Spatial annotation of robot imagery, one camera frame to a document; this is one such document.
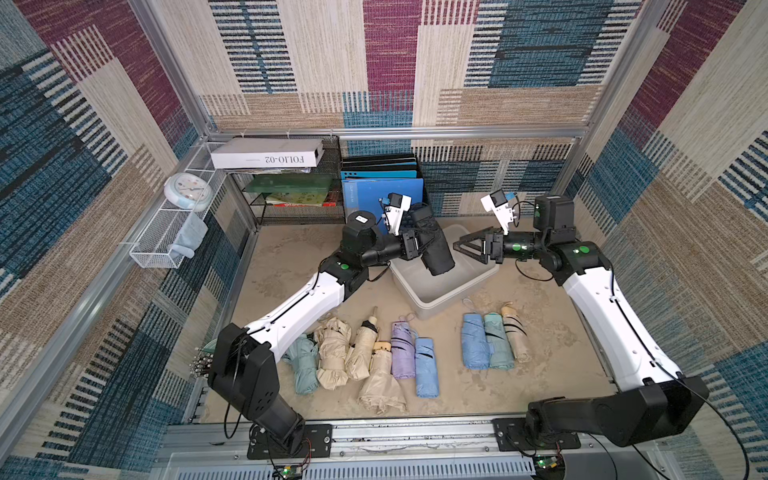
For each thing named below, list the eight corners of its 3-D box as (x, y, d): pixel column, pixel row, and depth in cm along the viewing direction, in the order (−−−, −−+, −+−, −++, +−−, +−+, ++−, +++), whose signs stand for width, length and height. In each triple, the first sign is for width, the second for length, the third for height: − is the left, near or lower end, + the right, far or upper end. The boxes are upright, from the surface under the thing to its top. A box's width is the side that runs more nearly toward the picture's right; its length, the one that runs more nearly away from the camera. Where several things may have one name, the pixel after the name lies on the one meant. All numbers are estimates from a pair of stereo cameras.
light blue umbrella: (416, 398, 81) (417, 395, 78) (413, 340, 91) (414, 336, 88) (439, 398, 81) (440, 395, 78) (433, 340, 91) (434, 336, 88)
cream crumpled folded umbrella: (310, 390, 82) (306, 385, 78) (320, 325, 94) (317, 318, 90) (346, 390, 82) (344, 385, 78) (352, 325, 94) (350, 318, 90)
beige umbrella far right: (511, 362, 87) (516, 356, 83) (497, 308, 98) (501, 301, 94) (530, 362, 87) (536, 356, 83) (514, 308, 98) (519, 301, 94)
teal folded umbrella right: (491, 370, 85) (494, 366, 83) (479, 317, 96) (482, 312, 93) (513, 370, 85) (517, 366, 83) (500, 317, 96) (503, 312, 93)
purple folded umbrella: (391, 378, 84) (391, 374, 81) (391, 326, 94) (391, 321, 91) (416, 378, 84) (416, 374, 81) (413, 326, 94) (413, 321, 91)
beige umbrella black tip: (344, 378, 83) (342, 373, 79) (362, 311, 96) (361, 304, 92) (366, 383, 82) (365, 378, 78) (382, 315, 95) (381, 307, 91)
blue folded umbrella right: (465, 369, 86) (467, 365, 83) (457, 318, 96) (459, 313, 93) (494, 369, 85) (497, 365, 83) (483, 318, 95) (485, 313, 93)
